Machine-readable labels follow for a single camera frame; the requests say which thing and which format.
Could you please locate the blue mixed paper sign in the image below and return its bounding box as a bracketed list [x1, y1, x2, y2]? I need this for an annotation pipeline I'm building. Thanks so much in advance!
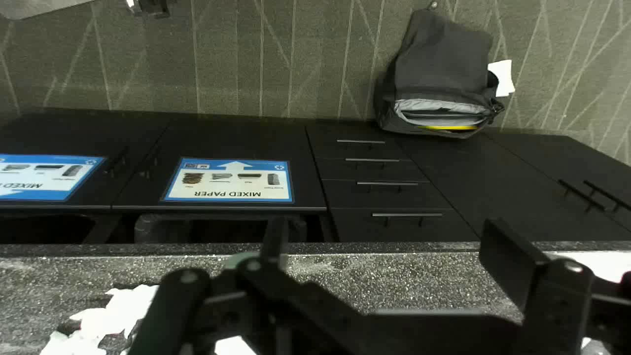
[0, 152, 108, 203]
[159, 156, 295, 207]

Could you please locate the grey backpack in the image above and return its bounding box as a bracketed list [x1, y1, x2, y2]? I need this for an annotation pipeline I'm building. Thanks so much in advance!
[372, 4, 508, 142]

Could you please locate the black cabinet door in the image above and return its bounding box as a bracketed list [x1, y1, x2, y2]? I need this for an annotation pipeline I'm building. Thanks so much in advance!
[396, 134, 622, 242]
[488, 130, 631, 233]

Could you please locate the black cabinet door handle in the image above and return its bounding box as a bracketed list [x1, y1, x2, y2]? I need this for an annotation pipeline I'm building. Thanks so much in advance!
[555, 177, 607, 215]
[581, 179, 631, 213]

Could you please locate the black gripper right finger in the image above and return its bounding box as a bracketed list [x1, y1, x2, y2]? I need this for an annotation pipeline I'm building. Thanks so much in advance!
[478, 217, 631, 355]

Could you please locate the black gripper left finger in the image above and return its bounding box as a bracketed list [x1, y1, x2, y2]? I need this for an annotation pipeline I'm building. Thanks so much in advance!
[129, 219, 370, 355]

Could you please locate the small white paper slip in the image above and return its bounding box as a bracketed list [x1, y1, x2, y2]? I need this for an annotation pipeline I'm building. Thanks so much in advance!
[486, 57, 516, 98]

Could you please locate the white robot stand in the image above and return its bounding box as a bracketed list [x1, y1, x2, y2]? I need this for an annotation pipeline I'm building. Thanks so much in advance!
[0, 0, 92, 20]

